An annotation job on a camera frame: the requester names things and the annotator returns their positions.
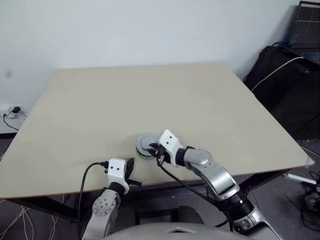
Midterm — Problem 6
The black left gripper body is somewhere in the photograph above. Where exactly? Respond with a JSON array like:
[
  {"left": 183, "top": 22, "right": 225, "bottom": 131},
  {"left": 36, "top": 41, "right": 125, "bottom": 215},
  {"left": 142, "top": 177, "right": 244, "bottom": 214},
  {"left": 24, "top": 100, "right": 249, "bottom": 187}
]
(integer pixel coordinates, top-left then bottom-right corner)
[{"left": 123, "top": 171, "right": 134, "bottom": 187}]

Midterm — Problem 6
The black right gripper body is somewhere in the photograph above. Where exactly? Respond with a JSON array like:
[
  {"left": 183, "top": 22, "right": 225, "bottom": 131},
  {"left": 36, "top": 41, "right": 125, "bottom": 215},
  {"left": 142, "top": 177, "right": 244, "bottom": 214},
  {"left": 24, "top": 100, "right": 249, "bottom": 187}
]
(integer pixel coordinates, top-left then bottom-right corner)
[{"left": 155, "top": 146, "right": 168, "bottom": 165}]

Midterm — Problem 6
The grey round motor lid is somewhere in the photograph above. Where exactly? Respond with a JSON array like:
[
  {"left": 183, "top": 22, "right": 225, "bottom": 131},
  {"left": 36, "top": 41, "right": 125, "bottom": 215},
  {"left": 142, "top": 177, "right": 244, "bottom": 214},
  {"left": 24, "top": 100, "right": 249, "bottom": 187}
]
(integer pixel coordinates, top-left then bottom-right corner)
[{"left": 135, "top": 132, "right": 161, "bottom": 152}]

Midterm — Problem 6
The silver robot torso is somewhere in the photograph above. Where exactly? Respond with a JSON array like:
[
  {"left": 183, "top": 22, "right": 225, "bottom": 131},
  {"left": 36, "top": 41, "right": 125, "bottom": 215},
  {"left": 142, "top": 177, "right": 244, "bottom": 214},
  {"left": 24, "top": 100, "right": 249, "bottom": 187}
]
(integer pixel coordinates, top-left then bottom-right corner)
[{"left": 99, "top": 222, "right": 241, "bottom": 240}]

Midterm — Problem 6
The large black case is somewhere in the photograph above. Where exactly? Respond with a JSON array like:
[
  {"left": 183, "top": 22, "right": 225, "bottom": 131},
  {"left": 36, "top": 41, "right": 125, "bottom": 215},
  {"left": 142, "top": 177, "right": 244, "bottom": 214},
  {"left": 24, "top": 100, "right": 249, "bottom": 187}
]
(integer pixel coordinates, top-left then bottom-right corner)
[{"left": 243, "top": 44, "right": 320, "bottom": 142}]

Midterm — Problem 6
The white floor power strip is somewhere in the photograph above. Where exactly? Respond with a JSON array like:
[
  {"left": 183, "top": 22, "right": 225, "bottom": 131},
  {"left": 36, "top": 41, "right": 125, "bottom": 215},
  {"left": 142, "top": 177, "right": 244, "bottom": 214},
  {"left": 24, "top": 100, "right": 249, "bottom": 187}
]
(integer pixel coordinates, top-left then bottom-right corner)
[{"left": 283, "top": 172, "right": 317, "bottom": 185}]

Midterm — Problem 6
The black open laptop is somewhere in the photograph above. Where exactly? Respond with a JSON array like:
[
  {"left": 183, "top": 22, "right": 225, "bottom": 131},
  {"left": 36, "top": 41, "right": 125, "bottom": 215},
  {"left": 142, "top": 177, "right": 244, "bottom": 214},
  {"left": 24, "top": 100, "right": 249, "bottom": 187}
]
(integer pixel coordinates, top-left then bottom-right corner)
[{"left": 288, "top": 0, "right": 320, "bottom": 62}]

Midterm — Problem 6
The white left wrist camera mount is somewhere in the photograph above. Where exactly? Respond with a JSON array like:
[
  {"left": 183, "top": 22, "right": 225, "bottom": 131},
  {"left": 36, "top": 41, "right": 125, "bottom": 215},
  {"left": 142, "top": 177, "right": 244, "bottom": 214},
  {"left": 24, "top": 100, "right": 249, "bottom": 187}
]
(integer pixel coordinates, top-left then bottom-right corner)
[{"left": 104, "top": 157, "right": 131, "bottom": 195}]

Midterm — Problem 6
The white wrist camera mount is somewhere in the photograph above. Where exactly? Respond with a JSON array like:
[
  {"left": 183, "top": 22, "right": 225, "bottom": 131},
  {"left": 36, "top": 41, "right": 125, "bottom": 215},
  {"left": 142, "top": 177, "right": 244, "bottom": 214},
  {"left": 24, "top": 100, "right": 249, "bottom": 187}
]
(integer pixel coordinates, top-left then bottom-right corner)
[
  {"left": 157, "top": 129, "right": 188, "bottom": 168},
  {"left": 104, "top": 157, "right": 131, "bottom": 195}
]

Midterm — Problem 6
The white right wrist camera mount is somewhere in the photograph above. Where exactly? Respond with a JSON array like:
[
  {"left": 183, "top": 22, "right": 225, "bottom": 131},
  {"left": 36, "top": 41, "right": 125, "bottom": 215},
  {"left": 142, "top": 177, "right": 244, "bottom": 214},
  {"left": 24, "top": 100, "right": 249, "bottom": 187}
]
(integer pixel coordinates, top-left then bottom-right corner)
[{"left": 157, "top": 129, "right": 188, "bottom": 168}]

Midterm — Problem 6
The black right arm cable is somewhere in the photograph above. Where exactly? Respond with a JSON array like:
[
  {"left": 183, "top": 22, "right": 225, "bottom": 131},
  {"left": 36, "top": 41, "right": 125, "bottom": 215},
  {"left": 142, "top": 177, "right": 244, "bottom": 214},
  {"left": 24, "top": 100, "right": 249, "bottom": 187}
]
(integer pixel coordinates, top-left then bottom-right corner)
[{"left": 155, "top": 159, "right": 235, "bottom": 232}]

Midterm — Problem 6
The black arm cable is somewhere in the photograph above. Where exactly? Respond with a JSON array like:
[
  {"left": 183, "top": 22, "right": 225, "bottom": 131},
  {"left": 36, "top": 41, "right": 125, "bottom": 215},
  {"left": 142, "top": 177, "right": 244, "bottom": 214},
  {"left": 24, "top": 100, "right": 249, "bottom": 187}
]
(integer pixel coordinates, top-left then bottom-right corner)
[
  {"left": 76, "top": 161, "right": 110, "bottom": 240},
  {"left": 155, "top": 159, "right": 235, "bottom": 232}
]

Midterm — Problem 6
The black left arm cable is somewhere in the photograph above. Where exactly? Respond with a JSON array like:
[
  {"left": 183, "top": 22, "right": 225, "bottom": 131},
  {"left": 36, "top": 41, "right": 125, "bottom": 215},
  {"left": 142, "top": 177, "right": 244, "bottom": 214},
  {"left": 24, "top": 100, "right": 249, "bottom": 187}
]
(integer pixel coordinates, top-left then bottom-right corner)
[{"left": 76, "top": 161, "right": 110, "bottom": 240}]

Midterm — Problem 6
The white floor cable bundle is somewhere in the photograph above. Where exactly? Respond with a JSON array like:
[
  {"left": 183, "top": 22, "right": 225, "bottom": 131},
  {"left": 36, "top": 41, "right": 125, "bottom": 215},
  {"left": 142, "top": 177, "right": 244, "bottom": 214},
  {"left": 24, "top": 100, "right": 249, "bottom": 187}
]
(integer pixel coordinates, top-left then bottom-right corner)
[{"left": 0, "top": 194, "right": 66, "bottom": 240}]

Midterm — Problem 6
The thin black adapter cable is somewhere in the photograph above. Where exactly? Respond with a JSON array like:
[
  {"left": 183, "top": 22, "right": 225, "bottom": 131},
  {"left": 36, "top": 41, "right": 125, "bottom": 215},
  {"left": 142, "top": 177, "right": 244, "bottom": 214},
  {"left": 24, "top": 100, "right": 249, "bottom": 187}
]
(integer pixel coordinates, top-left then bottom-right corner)
[{"left": 2, "top": 111, "right": 20, "bottom": 131}]

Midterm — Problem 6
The white cable on case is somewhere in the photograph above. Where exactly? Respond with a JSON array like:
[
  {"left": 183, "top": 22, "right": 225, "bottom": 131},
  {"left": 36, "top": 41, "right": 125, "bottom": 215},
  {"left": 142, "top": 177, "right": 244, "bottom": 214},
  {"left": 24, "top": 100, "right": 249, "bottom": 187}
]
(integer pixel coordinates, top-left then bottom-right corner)
[{"left": 251, "top": 56, "right": 305, "bottom": 92}]

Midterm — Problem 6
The white wall power strip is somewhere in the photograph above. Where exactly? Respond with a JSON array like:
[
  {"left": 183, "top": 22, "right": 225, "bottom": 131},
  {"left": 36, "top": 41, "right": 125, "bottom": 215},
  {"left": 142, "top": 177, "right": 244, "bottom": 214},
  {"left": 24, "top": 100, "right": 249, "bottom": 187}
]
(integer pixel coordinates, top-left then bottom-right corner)
[{"left": 0, "top": 104, "right": 28, "bottom": 117}]

